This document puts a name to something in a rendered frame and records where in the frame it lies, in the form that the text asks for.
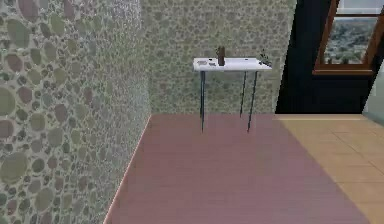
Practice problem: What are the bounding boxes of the brown vase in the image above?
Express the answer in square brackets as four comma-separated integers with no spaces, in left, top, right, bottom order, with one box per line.
[215,45,227,67]

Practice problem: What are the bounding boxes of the white table with black legs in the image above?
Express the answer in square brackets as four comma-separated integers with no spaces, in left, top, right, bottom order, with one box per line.
[192,57,273,134]

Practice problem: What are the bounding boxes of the wooden framed window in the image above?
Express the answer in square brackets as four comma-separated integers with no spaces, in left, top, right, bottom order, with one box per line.
[312,0,384,76]

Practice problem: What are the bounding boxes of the dark small plant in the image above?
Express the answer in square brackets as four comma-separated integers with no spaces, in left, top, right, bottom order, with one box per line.
[259,49,273,68]

